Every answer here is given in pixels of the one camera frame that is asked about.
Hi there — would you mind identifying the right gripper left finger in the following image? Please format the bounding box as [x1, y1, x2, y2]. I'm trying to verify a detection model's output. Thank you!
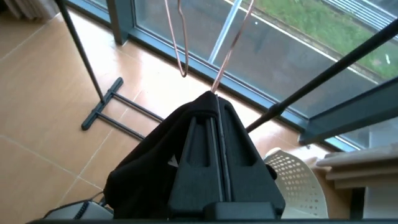
[167, 111, 224, 218]

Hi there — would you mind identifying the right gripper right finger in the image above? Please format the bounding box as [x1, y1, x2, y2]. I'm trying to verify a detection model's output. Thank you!
[218, 96, 285, 218]

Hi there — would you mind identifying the black garment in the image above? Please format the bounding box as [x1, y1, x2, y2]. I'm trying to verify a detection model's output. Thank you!
[103, 90, 219, 218]

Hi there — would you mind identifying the pink clothes hanger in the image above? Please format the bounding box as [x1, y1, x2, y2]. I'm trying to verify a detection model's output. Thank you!
[210, 0, 255, 93]
[164, 0, 190, 78]

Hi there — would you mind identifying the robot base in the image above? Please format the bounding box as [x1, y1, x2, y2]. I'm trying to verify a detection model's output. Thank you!
[43, 198, 114, 220]

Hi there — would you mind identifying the white laundry basket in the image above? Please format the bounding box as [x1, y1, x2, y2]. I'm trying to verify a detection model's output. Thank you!
[263, 147, 329, 218]

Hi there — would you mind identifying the black clothes rack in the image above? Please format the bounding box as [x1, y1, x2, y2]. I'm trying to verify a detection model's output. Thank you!
[55, 0, 398, 141]

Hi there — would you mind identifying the beige curtain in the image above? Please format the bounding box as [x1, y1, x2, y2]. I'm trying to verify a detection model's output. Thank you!
[2, 0, 60, 20]
[315, 142, 398, 190]

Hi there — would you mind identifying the window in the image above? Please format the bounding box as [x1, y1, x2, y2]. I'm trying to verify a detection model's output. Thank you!
[67, 0, 398, 153]

